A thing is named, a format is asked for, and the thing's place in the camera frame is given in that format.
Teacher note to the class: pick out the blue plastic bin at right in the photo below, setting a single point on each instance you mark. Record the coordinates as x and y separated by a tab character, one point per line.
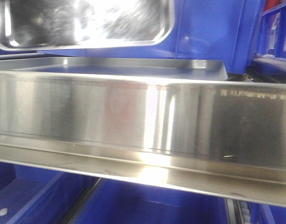
271	37

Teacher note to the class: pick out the large blue plastic bin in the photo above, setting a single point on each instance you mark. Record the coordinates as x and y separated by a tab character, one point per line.
204	29

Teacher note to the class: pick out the small silver steel tray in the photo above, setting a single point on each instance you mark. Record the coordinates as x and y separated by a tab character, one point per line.
83	24

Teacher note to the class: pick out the lower left blue bin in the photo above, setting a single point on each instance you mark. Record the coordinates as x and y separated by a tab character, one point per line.
31	195

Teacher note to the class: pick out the large flat silver tray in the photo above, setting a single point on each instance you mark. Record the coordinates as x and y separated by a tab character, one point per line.
209	70

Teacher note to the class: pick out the lower blue plastic bin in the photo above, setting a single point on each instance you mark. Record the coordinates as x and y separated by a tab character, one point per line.
117	202

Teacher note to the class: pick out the stainless steel shelf front rail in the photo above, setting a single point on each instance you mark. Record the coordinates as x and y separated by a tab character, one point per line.
218	138

